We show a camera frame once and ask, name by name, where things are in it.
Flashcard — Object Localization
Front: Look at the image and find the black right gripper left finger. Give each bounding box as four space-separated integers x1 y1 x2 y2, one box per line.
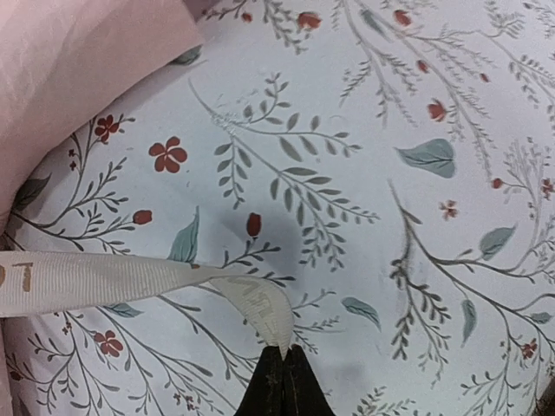
235 346 284 416

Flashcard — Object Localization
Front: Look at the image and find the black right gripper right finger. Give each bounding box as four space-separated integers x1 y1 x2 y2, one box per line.
284 345 332 416

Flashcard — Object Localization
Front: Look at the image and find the cream printed ribbon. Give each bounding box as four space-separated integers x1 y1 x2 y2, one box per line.
1 251 293 355

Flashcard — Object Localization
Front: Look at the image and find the pink wrapping paper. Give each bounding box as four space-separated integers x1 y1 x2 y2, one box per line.
0 0 207 416

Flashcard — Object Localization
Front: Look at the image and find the floral patterned tablecloth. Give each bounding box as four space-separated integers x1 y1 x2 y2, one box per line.
1 1 554 415

